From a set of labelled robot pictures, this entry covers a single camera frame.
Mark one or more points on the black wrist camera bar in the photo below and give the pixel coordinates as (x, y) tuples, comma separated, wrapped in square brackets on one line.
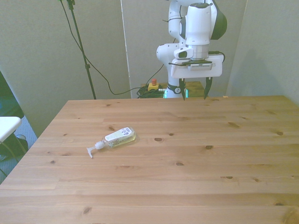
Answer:
[(187, 62)]

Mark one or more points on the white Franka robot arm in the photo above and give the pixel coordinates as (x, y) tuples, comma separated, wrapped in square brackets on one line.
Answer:
[(198, 25)]

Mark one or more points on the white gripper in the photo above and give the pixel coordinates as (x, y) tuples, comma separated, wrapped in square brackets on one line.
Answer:
[(198, 73)]

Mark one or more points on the clear sanitizer pump bottle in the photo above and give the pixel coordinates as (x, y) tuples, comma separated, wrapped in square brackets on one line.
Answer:
[(120, 138)]

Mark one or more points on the black tripod stand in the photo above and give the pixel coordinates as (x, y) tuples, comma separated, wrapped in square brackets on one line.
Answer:
[(80, 46)]

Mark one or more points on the dark teal object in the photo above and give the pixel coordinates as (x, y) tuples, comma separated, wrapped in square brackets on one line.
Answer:
[(8, 100)]

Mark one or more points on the yellow emergency stop button box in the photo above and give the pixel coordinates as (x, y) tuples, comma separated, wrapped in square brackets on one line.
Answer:
[(153, 86)]

